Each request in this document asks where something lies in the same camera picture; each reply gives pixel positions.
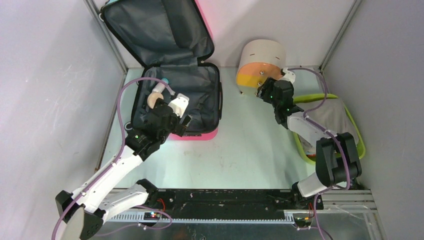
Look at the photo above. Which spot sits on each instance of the grey ribbed garment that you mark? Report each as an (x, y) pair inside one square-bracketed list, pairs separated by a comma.
[(331, 115)]

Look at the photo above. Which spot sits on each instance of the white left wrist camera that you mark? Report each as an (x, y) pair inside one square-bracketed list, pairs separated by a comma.
[(179, 104)]

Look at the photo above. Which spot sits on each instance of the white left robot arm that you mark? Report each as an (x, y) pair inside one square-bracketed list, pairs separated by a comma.
[(86, 209)]

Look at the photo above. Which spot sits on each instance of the beige orange round storage box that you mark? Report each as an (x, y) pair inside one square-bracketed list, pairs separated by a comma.
[(260, 59)]

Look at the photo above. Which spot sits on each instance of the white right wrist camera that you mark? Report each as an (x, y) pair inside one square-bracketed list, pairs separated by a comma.
[(287, 75)]

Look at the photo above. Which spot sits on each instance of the pink and teal kids suitcase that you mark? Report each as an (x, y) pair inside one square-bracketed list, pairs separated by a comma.
[(171, 40)]

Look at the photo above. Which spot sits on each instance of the pink tube with teal cap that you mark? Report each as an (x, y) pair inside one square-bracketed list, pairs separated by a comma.
[(160, 86)]

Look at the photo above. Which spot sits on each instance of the green plastic bin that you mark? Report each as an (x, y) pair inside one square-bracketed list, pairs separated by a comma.
[(346, 139)]

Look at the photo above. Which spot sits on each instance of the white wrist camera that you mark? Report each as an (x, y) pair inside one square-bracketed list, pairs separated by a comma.
[(179, 104), (287, 75)]

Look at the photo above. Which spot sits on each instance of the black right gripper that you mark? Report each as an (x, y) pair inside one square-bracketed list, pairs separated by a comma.
[(268, 85)]

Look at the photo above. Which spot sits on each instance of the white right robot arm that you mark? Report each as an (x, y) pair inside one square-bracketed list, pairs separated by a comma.
[(336, 155)]

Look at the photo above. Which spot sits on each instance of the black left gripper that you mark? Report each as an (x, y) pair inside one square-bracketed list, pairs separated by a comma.
[(179, 128)]

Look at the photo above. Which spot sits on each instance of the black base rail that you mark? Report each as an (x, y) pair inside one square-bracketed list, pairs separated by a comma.
[(230, 204)]

